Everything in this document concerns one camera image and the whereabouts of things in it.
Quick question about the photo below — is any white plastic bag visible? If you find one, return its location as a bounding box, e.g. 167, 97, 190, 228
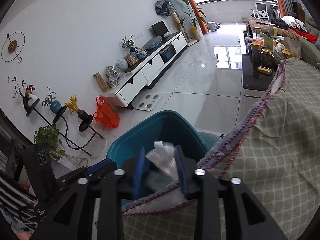
145, 141, 178, 180

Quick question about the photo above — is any teal plastic trash bin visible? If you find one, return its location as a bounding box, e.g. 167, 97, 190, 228
106, 109, 221, 205

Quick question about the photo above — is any patterned tablecloth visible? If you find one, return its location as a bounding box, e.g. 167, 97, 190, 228
123, 57, 319, 239

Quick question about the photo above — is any black plant stand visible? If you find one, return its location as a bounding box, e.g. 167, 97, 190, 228
19, 97, 104, 157

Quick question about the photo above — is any orange plastic bag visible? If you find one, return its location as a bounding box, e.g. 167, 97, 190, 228
93, 96, 120, 129

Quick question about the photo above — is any white black tv cabinet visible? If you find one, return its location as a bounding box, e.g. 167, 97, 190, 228
102, 31, 187, 109

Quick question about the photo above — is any white body scale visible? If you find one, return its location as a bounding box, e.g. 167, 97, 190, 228
136, 93, 162, 111

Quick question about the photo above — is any cluttered coffee table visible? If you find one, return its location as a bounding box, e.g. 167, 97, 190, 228
241, 19, 304, 98

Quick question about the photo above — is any small black monitor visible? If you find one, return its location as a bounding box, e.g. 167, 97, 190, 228
151, 21, 169, 39

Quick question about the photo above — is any left orange curtain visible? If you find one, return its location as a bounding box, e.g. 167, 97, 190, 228
188, 0, 208, 35

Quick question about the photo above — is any white office chair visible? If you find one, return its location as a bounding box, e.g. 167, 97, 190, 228
251, 2, 270, 21

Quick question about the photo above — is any large leafy potted plant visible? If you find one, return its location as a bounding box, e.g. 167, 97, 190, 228
181, 0, 206, 42

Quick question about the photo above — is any white standing air conditioner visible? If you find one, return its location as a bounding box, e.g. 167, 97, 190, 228
165, 0, 194, 39

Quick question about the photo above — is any round wall clock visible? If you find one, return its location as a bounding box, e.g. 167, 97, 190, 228
1, 31, 25, 63

